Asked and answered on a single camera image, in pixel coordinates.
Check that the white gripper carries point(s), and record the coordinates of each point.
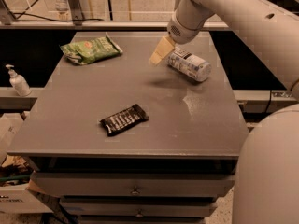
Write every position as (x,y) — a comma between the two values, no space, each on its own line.
(181,34)

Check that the clear plastic water bottle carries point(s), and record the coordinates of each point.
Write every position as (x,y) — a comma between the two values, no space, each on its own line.
(189,64)

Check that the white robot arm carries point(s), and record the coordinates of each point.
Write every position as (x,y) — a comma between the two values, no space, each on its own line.
(267,173)

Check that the white pump dispenser bottle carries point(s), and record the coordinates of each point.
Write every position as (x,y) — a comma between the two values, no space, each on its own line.
(18,82)

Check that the black candy bar wrapper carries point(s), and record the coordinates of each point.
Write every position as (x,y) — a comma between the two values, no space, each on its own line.
(124,120)

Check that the green snack bag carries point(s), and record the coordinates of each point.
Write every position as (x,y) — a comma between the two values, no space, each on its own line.
(90,51)

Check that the grey drawer cabinet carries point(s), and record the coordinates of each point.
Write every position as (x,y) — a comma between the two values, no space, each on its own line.
(125,142)

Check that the top grey drawer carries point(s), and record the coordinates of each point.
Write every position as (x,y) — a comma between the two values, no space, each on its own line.
(134,185)

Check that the grey drawer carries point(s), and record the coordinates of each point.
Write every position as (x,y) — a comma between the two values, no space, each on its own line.
(139,206)
(134,185)

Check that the middle grey drawer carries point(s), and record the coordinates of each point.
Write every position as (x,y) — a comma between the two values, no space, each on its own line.
(139,206)

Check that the metal railing frame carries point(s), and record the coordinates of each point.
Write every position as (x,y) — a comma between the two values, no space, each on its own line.
(88,14)

